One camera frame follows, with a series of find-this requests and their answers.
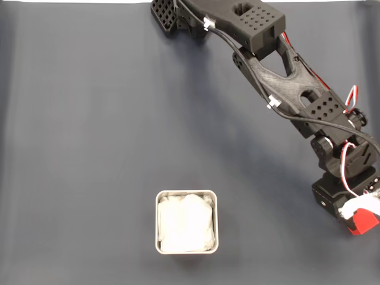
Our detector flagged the red cube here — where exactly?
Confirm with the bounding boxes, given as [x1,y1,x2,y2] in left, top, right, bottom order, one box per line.
[346,207,380,236]

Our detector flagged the square metal box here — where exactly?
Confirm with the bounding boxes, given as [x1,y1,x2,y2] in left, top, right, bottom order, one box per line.
[154,189,220,255]

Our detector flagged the white cloth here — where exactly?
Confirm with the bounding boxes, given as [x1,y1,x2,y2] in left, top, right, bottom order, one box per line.
[157,193,216,252]

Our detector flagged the dark grey table mat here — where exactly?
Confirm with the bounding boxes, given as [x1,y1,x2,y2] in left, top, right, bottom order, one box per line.
[0,1,380,285]

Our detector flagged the white red gripper servo wire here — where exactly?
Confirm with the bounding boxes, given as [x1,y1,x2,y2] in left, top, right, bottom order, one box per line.
[339,141,362,197]

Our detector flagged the white red wrist servo wire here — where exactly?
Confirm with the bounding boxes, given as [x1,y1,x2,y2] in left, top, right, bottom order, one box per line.
[280,30,360,115]

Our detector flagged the white cable clip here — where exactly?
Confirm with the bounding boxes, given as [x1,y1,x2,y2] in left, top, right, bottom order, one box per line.
[265,95,282,110]
[202,15,217,32]

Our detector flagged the black camera cable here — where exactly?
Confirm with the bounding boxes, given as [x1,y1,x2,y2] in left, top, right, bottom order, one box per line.
[204,17,380,153]

